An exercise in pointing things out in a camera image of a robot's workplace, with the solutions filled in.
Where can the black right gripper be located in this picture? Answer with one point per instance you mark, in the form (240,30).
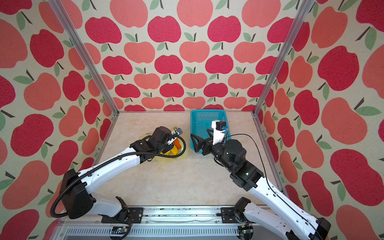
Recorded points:
(203,142)

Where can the yellow plastic bag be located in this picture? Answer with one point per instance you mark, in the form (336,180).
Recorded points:
(163,160)

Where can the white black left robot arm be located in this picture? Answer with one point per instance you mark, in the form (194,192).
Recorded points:
(82,200)

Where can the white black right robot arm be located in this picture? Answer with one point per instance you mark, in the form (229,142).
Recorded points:
(288,221)

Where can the orange yellow toy fruit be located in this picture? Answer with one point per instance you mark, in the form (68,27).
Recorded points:
(177,143)

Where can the turquoise plastic basket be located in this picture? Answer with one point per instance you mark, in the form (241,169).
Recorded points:
(201,120)

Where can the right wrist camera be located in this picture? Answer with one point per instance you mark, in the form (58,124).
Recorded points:
(220,131)

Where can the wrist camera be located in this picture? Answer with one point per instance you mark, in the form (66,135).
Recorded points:
(175,134)
(220,131)

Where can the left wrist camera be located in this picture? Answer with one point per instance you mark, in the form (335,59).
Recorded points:
(175,134)

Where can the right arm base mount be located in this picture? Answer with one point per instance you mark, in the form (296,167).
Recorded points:
(235,214)

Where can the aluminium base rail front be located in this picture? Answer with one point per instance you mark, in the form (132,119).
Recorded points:
(176,223)

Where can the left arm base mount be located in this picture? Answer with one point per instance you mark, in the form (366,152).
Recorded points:
(126,215)

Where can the aluminium post right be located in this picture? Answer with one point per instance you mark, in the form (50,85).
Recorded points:
(286,47)

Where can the aluminium post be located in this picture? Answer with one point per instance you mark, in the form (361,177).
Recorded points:
(71,31)
(286,47)

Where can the aluminium post left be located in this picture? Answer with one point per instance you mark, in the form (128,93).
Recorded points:
(71,31)

